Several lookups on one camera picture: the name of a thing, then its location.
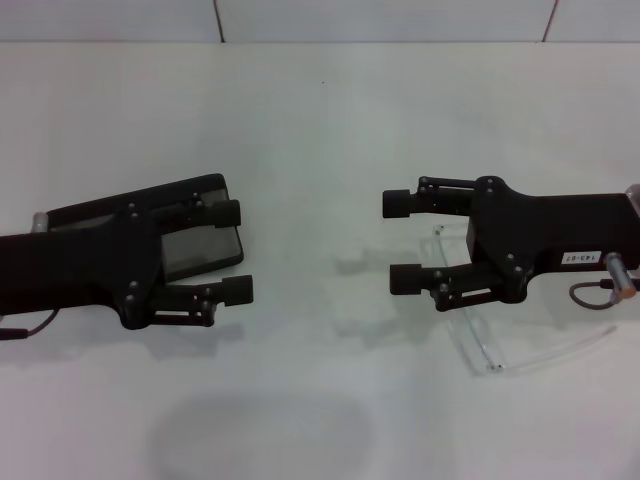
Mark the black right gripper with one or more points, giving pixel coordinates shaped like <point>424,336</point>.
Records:
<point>540,230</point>

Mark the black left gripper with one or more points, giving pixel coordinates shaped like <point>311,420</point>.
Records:
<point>90,255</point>

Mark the black glasses case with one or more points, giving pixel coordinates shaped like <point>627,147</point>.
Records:
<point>200,250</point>

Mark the clear white glasses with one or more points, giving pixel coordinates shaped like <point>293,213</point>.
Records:
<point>475,350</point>

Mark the silver right gripper connector stub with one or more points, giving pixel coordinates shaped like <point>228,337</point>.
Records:
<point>620,270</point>

